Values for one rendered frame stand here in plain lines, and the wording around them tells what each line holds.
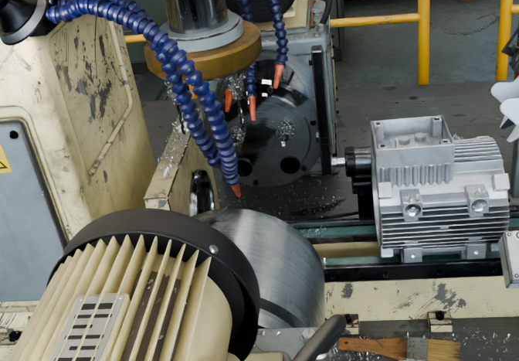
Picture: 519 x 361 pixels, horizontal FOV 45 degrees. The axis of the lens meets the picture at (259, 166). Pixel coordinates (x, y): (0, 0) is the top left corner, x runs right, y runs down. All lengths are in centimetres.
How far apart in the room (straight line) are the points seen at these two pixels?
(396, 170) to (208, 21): 37
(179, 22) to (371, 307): 60
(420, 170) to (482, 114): 85
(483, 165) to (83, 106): 63
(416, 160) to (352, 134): 76
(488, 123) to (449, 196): 80
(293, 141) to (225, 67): 41
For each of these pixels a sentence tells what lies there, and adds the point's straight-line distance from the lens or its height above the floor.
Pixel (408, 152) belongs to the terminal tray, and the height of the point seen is 114.
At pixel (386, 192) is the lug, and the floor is 108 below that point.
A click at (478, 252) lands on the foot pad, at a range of 108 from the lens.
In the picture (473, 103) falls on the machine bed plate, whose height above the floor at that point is 80.
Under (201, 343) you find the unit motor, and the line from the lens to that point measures 48.
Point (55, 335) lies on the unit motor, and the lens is 45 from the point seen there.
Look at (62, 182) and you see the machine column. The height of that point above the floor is 120.
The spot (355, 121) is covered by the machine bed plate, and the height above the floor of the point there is 80.
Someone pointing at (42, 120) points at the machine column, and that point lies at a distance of 91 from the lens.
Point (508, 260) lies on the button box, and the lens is 93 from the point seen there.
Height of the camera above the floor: 165
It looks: 31 degrees down
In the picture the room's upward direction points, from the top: 9 degrees counter-clockwise
